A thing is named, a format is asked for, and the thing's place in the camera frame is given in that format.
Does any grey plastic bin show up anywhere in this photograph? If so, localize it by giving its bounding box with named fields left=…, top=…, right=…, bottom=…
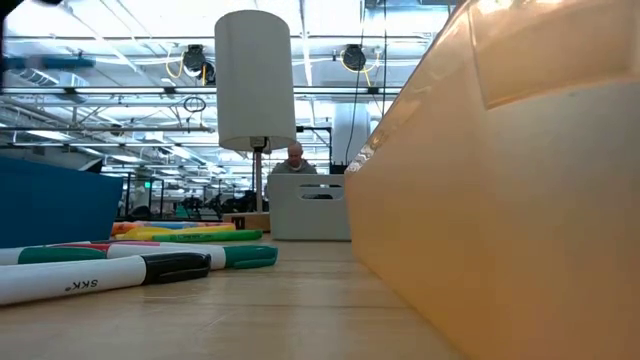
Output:
left=267, top=173, right=352, bottom=242

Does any orange translucent plastic bin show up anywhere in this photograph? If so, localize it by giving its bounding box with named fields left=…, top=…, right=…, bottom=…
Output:
left=343, top=0, right=640, bottom=360

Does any black ceiling cable reel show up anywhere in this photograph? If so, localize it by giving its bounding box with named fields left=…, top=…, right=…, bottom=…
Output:
left=339, top=43, right=369, bottom=73
left=180, top=43, right=217, bottom=86

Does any white marker red cap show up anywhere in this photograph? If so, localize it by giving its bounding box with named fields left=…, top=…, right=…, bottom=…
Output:
left=48, top=242, right=114, bottom=251

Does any white marker green cap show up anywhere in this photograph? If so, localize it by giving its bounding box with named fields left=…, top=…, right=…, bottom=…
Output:
left=0, top=246, right=108, bottom=267

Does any person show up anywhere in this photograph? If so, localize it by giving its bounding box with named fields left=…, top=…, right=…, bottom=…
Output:
left=271, top=141, right=319, bottom=175

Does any white shade wooden base lamp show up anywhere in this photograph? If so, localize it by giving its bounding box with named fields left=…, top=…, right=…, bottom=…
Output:
left=213, top=9, right=298, bottom=232

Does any white marker teal cap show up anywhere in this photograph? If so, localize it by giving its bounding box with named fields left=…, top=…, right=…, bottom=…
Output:
left=106, top=243, right=279, bottom=271

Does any green highlighter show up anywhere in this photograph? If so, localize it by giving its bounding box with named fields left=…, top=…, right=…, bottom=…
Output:
left=151, top=229, right=265, bottom=244

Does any yellow highlighter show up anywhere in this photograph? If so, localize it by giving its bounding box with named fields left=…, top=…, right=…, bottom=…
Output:
left=115, top=224, right=237, bottom=237
left=113, top=231, right=166, bottom=243

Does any blue plastic tray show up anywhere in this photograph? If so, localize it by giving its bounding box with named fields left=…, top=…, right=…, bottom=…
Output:
left=0, top=157, right=125, bottom=250

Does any orange highlighter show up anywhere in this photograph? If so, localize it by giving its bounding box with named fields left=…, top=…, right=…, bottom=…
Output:
left=110, top=221, right=144, bottom=236

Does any blue highlighter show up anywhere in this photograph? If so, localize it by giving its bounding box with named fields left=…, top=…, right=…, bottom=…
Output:
left=142, top=221, right=201, bottom=229

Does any white SKK marker black cap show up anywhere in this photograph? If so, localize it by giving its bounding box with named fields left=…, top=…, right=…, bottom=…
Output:
left=0, top=251, right=212, bottom=307

